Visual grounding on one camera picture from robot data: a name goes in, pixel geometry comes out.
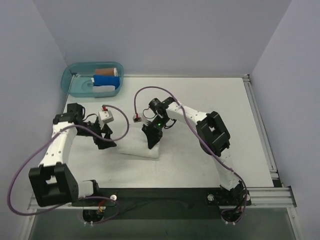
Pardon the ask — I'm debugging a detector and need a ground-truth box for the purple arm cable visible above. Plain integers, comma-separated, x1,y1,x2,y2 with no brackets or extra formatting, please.
6,104,131,225
133,86,249,223

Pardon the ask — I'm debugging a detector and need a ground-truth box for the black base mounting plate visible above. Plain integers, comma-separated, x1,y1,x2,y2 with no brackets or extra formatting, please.
71,187,252,220

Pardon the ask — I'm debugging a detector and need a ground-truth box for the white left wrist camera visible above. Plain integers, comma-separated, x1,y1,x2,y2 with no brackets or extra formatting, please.
98,110,114,127

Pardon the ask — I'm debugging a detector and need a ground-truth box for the aluminium front rail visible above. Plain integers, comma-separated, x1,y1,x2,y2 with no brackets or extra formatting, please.
27,186,297,210

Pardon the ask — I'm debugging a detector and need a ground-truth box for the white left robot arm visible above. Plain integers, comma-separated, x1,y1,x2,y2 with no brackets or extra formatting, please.
28,103,116,207

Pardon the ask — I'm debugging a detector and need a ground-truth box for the white terry towel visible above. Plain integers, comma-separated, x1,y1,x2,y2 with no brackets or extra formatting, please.
106,122,160,159

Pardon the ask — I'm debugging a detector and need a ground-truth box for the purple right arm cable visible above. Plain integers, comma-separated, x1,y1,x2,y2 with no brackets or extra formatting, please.
133,86,249,223

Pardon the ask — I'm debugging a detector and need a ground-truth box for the blue rolled towel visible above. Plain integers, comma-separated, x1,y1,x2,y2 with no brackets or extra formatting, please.
93,74,120,88

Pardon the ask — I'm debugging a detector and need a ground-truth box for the teal plastic bin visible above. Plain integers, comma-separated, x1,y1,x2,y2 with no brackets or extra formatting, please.
60,61,124,98

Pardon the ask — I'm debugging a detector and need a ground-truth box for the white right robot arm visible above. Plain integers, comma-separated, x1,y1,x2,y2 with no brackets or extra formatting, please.
142,97,250,205

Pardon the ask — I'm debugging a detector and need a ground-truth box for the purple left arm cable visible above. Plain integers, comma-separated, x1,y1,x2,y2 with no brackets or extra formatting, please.
6,104,131,225

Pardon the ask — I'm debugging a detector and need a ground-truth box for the brown rolled towel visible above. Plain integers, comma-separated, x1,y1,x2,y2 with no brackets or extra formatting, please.
94,67,118,77

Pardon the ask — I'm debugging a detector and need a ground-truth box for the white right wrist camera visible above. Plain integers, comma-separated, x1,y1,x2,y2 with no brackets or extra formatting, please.
132,114,142,123

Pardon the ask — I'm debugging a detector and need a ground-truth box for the white rolled towel in bin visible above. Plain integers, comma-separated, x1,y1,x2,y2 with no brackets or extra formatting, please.
92,85,116,93

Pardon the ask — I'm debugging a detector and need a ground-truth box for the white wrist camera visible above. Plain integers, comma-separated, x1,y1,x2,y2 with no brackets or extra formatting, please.
132,114,142,123
98,110,114,127

